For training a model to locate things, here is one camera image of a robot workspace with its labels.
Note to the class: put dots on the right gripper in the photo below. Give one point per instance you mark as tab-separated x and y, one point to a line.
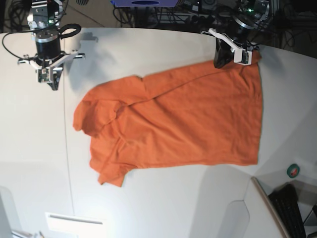
50	56

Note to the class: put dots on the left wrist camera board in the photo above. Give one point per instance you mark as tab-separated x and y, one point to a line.
242	57

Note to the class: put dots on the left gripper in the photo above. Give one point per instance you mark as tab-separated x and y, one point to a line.
231	33

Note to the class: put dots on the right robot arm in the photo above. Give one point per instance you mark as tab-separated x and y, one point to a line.
47	14

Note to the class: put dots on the black keyboard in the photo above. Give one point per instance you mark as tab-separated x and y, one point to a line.
285	202

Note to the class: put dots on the blue box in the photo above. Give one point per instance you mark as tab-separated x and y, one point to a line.
145	3

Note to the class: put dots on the green tape roll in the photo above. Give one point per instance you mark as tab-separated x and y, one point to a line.
293	171

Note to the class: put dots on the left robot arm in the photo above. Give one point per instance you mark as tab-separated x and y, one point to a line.
256	10

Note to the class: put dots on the orange t-shirt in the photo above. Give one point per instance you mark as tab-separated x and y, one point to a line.
195	114

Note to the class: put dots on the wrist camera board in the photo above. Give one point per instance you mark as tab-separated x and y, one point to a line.
242	57
43	75

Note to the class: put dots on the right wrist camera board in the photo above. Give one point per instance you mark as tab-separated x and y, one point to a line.
43	75

